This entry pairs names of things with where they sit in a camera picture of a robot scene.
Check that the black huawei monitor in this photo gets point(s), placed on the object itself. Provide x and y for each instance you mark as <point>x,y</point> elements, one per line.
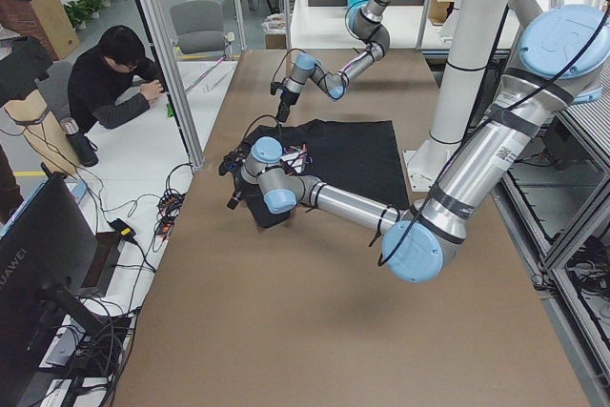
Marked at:
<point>48,243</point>

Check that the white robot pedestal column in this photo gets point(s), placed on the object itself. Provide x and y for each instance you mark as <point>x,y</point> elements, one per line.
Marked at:
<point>474,39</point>

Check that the grey office chair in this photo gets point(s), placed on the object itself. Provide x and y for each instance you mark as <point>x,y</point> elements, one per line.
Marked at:
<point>199,28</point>

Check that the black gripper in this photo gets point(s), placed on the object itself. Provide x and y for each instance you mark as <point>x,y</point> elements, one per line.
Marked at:
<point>284,107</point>
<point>226,165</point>

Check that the black graphic t-shirt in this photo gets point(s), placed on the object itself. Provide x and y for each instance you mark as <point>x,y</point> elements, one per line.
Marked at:
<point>357,157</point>

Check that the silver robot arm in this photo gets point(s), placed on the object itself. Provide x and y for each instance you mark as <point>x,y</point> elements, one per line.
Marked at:
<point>365,23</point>
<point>511,65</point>

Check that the brown cardboard box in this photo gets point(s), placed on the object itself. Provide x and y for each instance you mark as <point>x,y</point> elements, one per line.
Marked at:
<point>45,20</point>

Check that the black thermos bottle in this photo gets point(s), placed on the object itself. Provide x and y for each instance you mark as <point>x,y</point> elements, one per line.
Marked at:
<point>81,145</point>

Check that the person in black sweater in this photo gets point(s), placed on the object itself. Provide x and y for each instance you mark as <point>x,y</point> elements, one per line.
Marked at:
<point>113,82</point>

